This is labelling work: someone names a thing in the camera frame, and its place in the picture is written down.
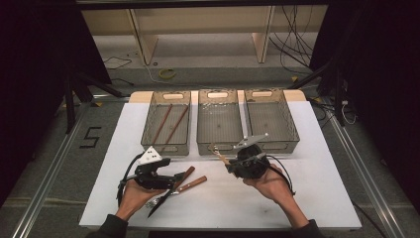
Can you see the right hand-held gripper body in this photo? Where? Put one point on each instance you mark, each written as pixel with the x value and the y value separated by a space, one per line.
pixel 252 163

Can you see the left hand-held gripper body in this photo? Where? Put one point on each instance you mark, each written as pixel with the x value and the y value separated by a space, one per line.
pixel 148 157

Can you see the grey translucent plastic bin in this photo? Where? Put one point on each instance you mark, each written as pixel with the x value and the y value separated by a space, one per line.
pixel 181 139
pixel 219 122
pixel 274 115

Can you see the person's right hand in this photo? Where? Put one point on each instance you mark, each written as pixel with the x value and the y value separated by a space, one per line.
pixel 274 186

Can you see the person's left hand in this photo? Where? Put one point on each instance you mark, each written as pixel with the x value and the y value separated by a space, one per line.
pixel 133 200

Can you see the yellow tape roll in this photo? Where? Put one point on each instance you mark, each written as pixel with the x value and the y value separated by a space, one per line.
pixel 161 74

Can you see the black metal stand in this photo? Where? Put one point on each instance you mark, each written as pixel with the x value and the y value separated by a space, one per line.
pixel 70 109
pixel 338 95

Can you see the light wooden furniture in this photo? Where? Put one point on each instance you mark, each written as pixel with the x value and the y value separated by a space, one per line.
pixel 148 43

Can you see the dark curtain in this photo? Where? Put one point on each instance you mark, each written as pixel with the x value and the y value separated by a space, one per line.
pixel 386 82
pixel 33 82

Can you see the aluminium floor rail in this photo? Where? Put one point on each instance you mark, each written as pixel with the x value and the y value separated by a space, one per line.
pixel 49 172
pixel 366 172

